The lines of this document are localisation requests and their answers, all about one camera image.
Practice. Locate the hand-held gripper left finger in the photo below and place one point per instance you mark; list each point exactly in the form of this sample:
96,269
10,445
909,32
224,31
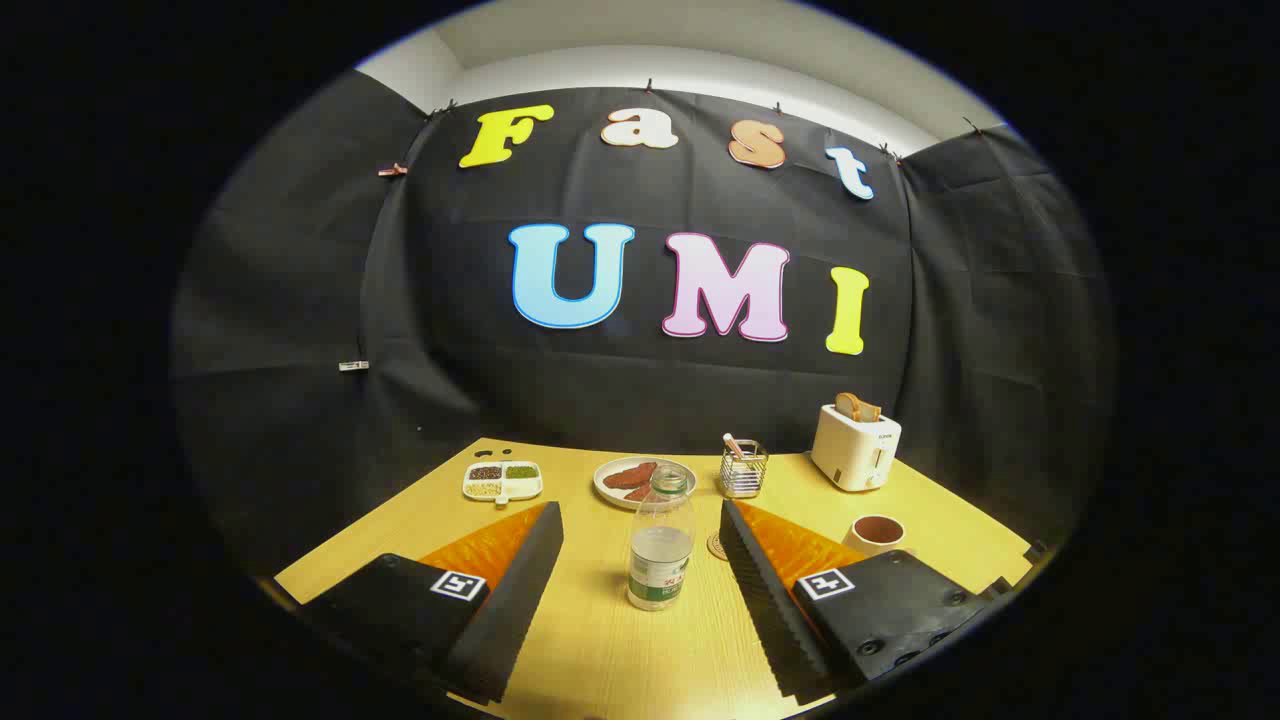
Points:
520,590

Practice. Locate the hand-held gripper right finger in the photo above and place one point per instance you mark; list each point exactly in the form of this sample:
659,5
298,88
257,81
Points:
760,590

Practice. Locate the round cork coaster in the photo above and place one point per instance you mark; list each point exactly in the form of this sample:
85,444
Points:
715,547

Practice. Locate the clear plastic juice bottle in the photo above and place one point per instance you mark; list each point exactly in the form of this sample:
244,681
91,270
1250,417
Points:
660,565

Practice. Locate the white divided condiment dish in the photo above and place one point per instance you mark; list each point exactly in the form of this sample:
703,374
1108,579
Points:
502,488

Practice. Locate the wooden table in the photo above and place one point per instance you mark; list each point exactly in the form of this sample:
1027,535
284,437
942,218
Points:
620,650

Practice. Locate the round white plate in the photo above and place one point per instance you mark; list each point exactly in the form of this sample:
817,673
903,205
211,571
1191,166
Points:
608,488

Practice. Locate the pale stick in basket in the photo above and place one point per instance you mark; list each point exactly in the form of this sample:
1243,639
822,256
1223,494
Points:
733,445

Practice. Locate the reddish brown meat patty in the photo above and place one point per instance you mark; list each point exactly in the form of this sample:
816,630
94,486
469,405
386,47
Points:
638,493
630,475

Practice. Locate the white toaster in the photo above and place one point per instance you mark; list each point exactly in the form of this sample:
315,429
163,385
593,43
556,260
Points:
850,450

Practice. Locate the toasted bread slice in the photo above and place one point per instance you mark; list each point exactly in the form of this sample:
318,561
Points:
848,405
870,412

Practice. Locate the black backdrop cloth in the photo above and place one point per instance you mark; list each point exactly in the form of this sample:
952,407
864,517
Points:
600,390

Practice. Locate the copper cloth clip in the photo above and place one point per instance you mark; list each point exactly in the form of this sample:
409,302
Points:
392,170

